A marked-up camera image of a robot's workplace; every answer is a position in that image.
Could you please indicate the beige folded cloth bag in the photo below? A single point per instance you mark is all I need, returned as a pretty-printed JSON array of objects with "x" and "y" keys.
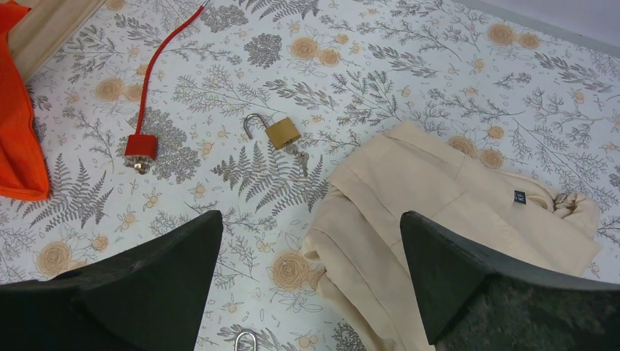
[{"x": 356, "y": 233}]

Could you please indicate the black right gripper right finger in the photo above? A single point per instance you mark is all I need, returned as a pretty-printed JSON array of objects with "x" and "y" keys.
[{"x": 508, "y": 300}]

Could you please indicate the long shackle brass padlock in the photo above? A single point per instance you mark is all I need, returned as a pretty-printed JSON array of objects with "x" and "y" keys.
[{"x": 246, "y": 340}]

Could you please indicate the keys of short padlock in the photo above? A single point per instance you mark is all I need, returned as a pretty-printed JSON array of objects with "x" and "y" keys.
[{"x": 300, "y": 155}]

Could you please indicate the wooden tray base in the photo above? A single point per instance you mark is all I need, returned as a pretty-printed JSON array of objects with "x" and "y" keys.
[{"x": 45, "y": 28}]

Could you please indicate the red cable lock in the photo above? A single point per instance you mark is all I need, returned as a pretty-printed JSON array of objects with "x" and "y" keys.
[{"x": 141, "y": 149}]

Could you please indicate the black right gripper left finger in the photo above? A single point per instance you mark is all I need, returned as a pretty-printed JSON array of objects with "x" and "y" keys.
[{"x": 150, "y": 297}]

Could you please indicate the short shackle brass padlock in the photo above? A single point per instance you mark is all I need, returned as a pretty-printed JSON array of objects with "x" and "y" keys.
[{"x": 281, "y": 134}]

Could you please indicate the orange cloth bag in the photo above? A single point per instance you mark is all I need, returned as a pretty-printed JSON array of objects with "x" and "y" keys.
[{"x": 23, "y": 172}]

